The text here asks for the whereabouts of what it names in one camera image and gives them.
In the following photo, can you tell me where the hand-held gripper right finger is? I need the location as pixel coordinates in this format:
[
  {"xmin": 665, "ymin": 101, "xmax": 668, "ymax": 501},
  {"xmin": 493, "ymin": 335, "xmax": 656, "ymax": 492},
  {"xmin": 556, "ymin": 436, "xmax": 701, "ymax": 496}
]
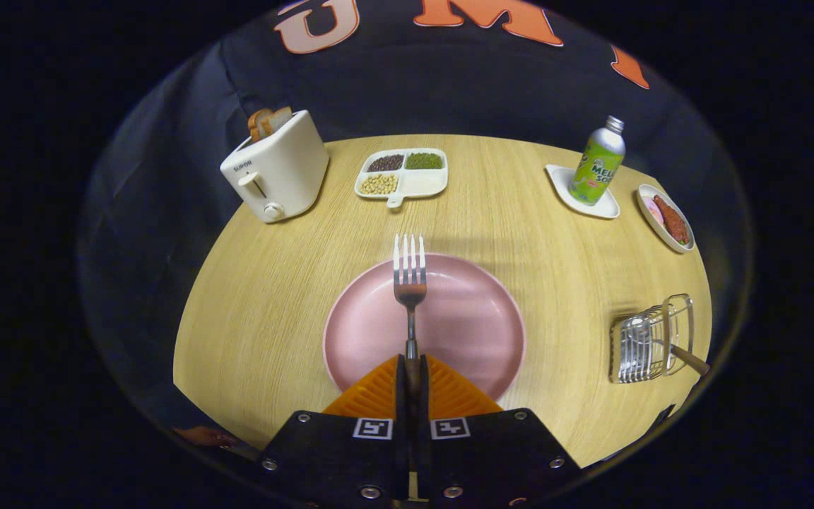
[{"xmin": 416, "ymin": 353, "xmax": 583, "ymax": 507}]

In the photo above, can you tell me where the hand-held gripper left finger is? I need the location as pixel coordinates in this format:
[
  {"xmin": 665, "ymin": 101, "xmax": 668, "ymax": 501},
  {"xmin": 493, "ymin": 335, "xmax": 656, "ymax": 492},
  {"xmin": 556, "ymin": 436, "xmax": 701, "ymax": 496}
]
[{"xmin": 259, "ymin": 353, "xmax": 408, "ymax": 507}]

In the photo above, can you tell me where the metal fork with wooden handle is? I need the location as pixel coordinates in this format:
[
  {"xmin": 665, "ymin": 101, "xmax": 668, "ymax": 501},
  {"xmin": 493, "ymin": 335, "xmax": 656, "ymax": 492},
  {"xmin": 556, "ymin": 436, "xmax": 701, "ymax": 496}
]
[{"xmin": 392, "ymin": 233, "xmax": 428, "ymax": 363}]

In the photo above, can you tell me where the metal spoon with wooden handle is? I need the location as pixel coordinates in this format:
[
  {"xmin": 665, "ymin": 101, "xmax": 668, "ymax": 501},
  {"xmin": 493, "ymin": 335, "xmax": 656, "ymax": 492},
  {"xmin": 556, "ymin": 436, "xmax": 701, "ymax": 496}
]
[{"xmin": 633, "ymin": 315, "xmax": 711, "ymax": 376}]

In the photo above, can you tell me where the pink round plate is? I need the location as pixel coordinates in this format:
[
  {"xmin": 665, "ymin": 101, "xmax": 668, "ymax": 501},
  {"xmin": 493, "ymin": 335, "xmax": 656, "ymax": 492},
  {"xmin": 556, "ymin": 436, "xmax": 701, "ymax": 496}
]
[{"xmin": 322, "ymin": 253, "xmax": 526, "ymax": 402}]

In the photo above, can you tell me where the white divided dish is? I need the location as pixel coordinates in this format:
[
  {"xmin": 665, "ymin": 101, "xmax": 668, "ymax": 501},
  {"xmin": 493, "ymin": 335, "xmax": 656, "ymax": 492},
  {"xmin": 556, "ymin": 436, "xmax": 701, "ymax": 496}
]
[{"xmin": 354, "ymin": 148, "xmax": 449, "ymax": 209}]

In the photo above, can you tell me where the pile of yellow soybeans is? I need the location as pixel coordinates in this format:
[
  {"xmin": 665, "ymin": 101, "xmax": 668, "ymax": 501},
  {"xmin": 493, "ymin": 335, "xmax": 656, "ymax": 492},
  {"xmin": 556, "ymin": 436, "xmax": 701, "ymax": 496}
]
[{"xmin": 360, "ymin": 173, "xmax": 400, "ymax": 196}]

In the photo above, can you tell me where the white toaster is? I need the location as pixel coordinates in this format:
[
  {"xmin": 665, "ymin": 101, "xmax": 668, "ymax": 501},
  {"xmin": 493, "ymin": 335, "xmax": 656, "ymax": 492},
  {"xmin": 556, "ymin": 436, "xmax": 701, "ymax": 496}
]
[{"xmin": 219, "ymin": 110, "xmax": 331, "ymax": 225}]

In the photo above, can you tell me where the white square coaster plate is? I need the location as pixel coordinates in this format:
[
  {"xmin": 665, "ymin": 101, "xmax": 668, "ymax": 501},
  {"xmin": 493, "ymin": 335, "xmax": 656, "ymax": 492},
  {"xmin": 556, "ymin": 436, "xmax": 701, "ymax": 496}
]
[{"xmin": 545, "ymin": 164, "xmax": 621, "ymax": 220}]

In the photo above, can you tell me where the white oval food plate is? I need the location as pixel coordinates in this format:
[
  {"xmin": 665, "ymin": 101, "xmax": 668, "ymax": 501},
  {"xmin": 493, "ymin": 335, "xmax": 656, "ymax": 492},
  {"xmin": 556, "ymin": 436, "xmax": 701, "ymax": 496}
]
[{"xmin": 636, "ymin": 184, "xmax": 697, "ymax": 255}]

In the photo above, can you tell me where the green label soda bottle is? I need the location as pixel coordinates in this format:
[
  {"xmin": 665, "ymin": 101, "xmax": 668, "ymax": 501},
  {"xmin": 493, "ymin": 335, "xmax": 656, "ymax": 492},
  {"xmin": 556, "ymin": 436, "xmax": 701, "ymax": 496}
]
[{"xmin": 567, "ymin": 115, "xmax": 627, "ymax": 207}]

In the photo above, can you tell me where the pale toast slice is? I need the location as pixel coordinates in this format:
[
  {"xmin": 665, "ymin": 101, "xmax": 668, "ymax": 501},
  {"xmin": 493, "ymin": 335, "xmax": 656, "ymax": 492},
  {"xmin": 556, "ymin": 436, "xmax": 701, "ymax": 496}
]
[{"xmin": 263, "ymin": 106, "xmax": 294, "ymax": 136}]

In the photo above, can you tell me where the brown grilled meat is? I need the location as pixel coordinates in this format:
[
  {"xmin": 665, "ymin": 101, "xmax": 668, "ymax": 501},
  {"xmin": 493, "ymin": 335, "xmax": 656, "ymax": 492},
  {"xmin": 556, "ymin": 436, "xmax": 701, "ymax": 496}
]
[{"xmin": 653, "ymin": 195, "xmax": 691, "ymax": 246}]

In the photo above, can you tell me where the brown toast slice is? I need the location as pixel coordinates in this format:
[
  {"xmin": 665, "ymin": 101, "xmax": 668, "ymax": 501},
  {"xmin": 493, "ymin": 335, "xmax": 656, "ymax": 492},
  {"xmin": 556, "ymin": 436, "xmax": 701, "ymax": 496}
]
[{"xmin": 247, "ymin": 108, "xmax": 273, "ymax": 143}]

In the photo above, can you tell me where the black backdrop cloth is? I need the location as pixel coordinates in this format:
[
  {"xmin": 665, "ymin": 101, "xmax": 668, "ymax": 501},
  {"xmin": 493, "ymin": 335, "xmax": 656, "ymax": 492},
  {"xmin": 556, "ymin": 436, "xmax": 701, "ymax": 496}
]
[{"xmin": 76, "ymin": 0, "xmax": 754, "ymax": 453}]

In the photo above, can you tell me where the metal wire cutlery rack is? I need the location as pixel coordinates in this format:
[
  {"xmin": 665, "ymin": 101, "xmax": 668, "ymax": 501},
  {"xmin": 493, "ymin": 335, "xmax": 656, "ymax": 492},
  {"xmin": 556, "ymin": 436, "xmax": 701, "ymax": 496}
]
[{"xmin": 609, "ymin": 293, "xmax": 696, "ymax": 385}]

